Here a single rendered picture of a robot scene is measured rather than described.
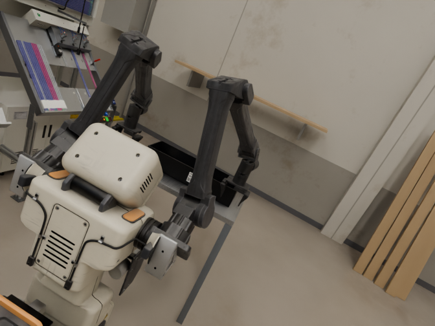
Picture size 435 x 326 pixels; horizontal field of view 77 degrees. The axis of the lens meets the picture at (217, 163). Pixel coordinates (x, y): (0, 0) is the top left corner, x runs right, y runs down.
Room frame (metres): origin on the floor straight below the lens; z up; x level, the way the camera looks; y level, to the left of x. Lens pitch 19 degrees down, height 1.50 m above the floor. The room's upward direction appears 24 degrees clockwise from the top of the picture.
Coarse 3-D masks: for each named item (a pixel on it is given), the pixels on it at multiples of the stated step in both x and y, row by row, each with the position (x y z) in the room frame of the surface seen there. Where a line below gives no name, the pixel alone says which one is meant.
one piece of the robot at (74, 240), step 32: (32, 192) 0.53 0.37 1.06; (64, 192) 0.54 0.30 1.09; (32, 224) 0.52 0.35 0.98; (64, 224) 0.51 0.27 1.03; (96, 224) 0.51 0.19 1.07; (128, 224) 0.53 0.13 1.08; (160, 224) 0.61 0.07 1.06; (32, 256) 0.50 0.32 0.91; (64, 256) 0.50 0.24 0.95; (96, 256) 0.49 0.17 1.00; (32, 288) 0.57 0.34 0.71; (64, 288) 0.54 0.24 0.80; (96, 288) 0.61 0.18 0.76; (64, 320) 0.54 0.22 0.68; (96, 320) 0.58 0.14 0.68
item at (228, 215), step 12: (168, 180) 1.38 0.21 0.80; (168, 192) 1.31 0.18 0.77; (216, 204) 1.35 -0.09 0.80; (240, 204) 1.48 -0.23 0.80; (216, 216) 1.27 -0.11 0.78; (228, 216) 1.28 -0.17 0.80; (228, 228) 1.25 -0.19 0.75; (216, 252) 1.25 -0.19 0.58; (204, 276) 1.25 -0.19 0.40; (192, 288) 1.26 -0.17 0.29; (192, 300) 1.25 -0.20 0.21
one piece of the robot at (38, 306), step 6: (12, 300) 0.46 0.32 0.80; (18, 300) 0.46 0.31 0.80; (24, 300) 0.48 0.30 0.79; (36, 300) 0.48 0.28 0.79; (18, 306) 0.45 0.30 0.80; (24, 306) 0.45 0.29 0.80; (30, 306) 0.47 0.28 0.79; (36, 306) 0.47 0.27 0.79; (42, 306) 0.48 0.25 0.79; (30, 312) 0.45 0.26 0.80; (36, 312) 0.45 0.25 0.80; (42, 312) 0.48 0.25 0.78; (36, 318) 0.44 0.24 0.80; (42, 318) 0.45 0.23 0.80; (48, 318) 0.45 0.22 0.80; (42, 324) 0.43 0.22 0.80; (48, 324) 0.44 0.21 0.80
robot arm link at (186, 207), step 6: (186, 198) 0.71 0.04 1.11; (192, 198) 0.71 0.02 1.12; (180, 204) 0.68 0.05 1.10; (186, 204) 0.69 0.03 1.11; (192, 204) 0.69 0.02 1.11; (198, 204) 0.69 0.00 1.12; (174, 210) 0.66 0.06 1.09; (180, 210) 0.66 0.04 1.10; (186, 210) 0.66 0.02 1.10; (192, 210) 0.66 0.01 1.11; (186, 216) 0.64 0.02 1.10; (192, 216) 0.66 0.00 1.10; (192, 222) 0.66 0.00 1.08
